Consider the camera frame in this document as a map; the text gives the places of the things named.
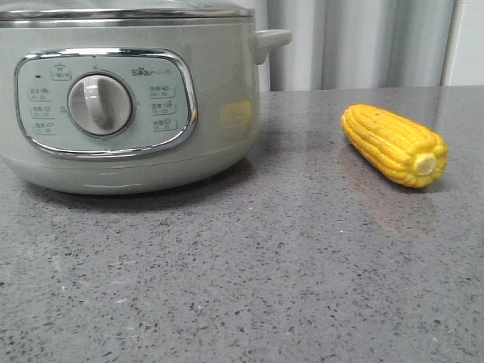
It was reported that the green electric cooking pot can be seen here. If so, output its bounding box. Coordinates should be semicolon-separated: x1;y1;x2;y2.
1;11;291;195

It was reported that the grey pleated curtain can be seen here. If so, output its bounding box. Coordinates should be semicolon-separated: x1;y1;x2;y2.
230;0;484;92

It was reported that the yellow corn cob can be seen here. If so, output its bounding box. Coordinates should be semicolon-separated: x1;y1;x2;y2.
340;104;448;188

